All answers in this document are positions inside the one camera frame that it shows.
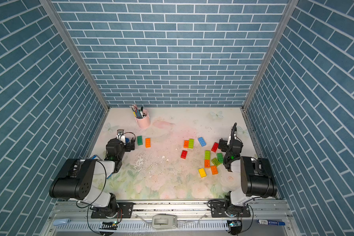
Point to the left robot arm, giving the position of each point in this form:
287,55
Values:
74,180

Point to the lime tilted lego brick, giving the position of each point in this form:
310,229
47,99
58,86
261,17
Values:
215,162

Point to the dark green lego brick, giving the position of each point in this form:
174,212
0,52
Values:
139,140

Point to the lime lego brick lower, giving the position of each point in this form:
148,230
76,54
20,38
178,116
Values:
207,155

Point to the red lego brick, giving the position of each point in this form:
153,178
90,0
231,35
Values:
184,154
215,147

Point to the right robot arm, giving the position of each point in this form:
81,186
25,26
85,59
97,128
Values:
257,180

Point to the pink pen cup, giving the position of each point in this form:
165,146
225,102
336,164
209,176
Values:
144,121

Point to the blue marker pen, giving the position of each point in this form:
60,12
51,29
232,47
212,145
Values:
270,222

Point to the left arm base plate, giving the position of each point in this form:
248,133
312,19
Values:
117,210

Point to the grey handheld device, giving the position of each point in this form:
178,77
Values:
164,221

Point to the orange lego brick bottom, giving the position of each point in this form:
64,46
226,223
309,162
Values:
214,170

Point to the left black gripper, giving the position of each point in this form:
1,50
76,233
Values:
127,145

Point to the orange brick upside down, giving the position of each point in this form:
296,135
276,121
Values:
186,144

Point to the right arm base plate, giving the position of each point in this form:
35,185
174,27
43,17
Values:
220,209

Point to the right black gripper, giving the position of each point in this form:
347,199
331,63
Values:
225,145

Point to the green lego brick right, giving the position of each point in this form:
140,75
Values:
220,157

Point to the yellow lego brick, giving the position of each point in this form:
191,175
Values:
202,172

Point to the light blue lego brick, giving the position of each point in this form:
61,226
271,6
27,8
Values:
202,141

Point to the orange lego brick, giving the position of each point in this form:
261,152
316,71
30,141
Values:
214,170
206,163
148,142

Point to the lime green lego brick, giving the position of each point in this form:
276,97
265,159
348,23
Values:
191,143

